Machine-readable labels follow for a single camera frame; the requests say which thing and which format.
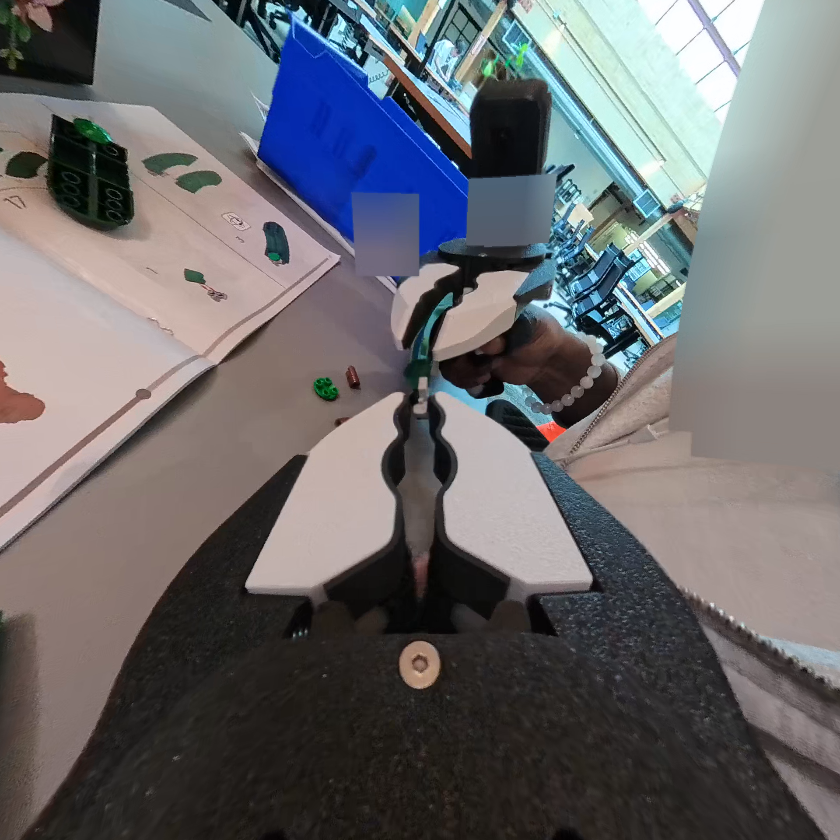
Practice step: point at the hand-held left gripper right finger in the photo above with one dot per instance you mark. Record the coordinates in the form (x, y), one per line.
(505, 499)

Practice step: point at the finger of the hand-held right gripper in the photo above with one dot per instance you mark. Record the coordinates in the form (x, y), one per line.
(479, 315)
(410, 308)

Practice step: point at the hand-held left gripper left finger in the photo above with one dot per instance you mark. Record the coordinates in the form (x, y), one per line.
(334, 499)

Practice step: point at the green curved toy brick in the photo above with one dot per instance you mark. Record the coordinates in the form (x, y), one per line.
(421, 364)

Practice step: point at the grey desk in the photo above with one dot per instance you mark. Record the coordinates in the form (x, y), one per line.
(262, 433)

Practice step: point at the person's right hand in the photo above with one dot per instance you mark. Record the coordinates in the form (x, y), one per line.
(551, 358)

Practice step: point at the black ribbed object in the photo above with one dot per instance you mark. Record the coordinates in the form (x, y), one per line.
(518, 423)

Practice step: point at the orange object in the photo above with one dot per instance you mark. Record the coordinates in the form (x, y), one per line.
(551, 432)

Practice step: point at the long wooden table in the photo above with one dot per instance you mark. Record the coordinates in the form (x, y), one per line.
(426, 98)

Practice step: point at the small green round toy plate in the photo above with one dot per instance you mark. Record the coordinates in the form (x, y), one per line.
(325, 388)

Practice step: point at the row of black office chairs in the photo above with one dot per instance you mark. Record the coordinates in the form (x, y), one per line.
(604, 275)

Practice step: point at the blue plastic bin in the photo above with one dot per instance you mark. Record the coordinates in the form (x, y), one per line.
(328, 131)

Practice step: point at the grey zip hoodie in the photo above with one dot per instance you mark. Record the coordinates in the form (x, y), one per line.
(689, 525)

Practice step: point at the toy brick instruction booklet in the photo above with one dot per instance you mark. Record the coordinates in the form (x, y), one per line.
(131, 315)

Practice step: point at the dark green toy plate assembly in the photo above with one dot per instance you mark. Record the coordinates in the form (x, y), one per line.
(92, 177)

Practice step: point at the black box with flower print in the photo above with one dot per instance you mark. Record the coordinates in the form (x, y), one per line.
(59, 46)

